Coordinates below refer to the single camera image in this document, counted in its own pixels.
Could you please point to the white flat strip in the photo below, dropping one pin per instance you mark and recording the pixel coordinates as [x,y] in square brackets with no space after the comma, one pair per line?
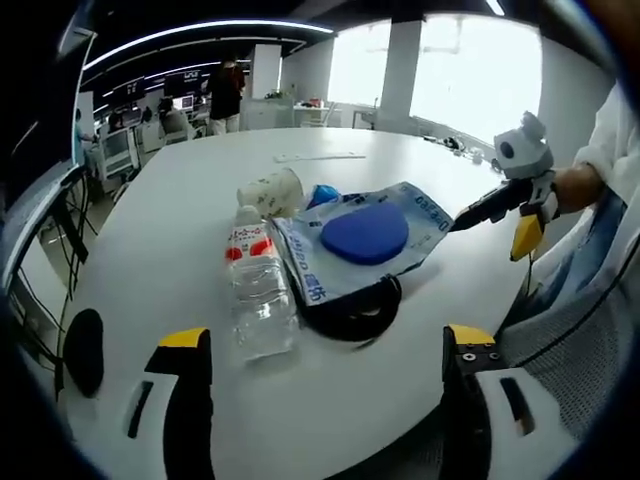
[320,156]

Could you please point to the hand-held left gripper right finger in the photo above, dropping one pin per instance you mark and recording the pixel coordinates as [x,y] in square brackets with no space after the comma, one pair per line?
[462,390]

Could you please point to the blue oval pad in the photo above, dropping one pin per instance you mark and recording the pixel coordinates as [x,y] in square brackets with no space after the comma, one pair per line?
[365,235]

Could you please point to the black round chair armrest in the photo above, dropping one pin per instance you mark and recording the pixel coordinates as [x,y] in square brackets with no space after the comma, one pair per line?
[85,352]

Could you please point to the white paper cup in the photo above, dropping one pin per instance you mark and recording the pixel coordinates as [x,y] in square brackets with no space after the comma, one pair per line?
[275,190]

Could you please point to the white table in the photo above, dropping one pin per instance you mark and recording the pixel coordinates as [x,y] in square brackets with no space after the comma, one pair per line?
[170,240]

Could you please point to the person's blue jeans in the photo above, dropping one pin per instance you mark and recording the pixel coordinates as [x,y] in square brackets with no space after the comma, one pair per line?
[575,260]

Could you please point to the person's right hand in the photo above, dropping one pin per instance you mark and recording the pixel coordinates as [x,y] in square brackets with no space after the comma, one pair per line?
[580,187]

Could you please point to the blue wrapper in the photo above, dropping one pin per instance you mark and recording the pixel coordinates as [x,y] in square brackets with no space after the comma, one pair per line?
[325,194]

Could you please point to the grey mesh chair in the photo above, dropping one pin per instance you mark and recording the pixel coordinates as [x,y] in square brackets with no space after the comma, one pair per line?
[580,350]

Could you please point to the clear plastic water bottle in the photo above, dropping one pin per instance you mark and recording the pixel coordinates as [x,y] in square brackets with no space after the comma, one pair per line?
[260,290]

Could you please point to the black round object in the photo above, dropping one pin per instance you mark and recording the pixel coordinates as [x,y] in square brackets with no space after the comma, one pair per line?
[350,327]

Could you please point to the small dark table clutter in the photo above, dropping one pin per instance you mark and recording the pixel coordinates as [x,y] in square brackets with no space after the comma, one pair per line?
[462,147]

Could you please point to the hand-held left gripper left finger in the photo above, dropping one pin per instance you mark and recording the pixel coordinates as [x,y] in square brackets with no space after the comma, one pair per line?
[192,400]

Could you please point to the white and blue plastic bag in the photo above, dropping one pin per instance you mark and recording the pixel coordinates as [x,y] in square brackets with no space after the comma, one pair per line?
[425,220]

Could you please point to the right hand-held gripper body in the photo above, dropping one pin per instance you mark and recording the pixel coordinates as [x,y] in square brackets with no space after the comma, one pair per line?
[525,155]

